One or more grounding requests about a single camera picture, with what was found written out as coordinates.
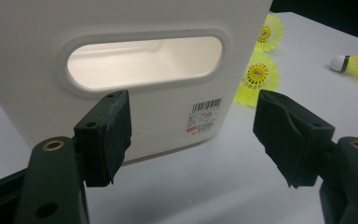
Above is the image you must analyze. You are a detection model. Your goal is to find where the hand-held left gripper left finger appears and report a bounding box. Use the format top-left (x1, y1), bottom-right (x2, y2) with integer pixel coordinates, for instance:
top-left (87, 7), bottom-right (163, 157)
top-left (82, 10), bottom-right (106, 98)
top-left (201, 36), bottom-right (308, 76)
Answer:
top-left (73, 90), bottom-right (132, 189)

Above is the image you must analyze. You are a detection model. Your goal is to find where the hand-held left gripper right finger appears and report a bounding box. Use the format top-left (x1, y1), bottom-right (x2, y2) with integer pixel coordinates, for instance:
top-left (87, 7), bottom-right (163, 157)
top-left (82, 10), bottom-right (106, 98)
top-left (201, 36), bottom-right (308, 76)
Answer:
top-left (252, 89), bottom-right (337, 189)

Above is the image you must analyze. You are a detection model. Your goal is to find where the white plastic basket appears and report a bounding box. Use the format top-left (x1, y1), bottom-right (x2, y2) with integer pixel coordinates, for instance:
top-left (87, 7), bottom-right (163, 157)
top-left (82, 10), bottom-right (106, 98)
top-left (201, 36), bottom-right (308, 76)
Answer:
top-left (0, 0), bottom-right (274, 164)

